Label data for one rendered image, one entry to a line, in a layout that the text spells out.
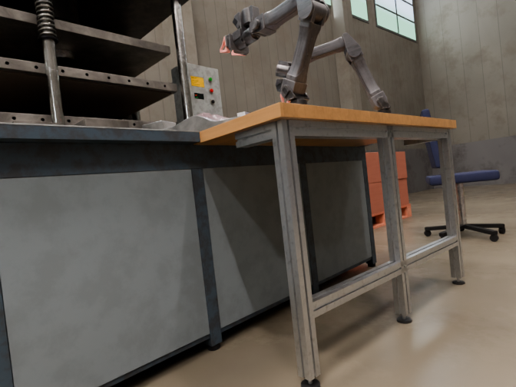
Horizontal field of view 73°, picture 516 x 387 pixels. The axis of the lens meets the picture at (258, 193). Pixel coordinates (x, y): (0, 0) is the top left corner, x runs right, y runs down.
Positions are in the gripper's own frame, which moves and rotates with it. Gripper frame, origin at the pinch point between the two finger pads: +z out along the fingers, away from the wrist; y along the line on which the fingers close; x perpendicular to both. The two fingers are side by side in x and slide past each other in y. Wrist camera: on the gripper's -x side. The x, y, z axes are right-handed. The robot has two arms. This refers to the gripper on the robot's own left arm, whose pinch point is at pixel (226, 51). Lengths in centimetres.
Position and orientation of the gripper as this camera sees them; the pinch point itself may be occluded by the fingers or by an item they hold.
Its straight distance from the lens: 166.9
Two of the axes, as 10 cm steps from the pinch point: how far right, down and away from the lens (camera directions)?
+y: -7.6, 1.0, -6.5
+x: 1.3, 9.9, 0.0
